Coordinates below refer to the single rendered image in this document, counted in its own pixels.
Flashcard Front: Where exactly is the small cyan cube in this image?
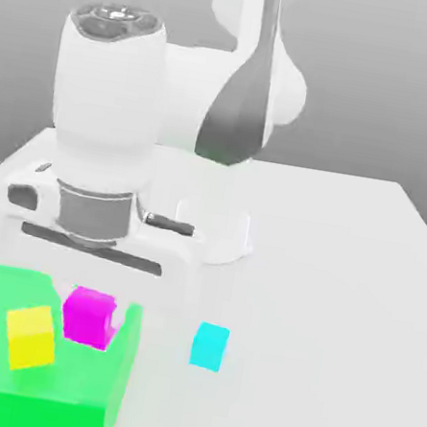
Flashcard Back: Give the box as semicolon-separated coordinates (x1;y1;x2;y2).
187;320;232;374

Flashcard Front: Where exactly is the small magenta cube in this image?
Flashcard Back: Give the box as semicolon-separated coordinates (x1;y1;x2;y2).
56;282;125;353

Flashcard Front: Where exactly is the small yellow cube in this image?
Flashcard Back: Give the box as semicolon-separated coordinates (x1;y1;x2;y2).
0;298;64;377

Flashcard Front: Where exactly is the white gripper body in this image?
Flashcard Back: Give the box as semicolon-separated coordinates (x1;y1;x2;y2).
0;202;208;306

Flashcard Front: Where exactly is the large green box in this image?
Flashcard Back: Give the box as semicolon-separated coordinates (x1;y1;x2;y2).
0;263;149;427

